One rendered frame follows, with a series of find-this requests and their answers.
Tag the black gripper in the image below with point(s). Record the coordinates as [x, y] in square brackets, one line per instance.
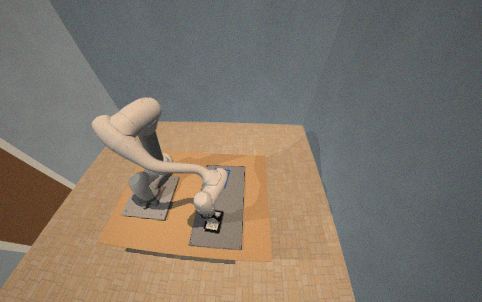
[216, 216]

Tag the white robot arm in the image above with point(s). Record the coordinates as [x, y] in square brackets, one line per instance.
[140, 118]

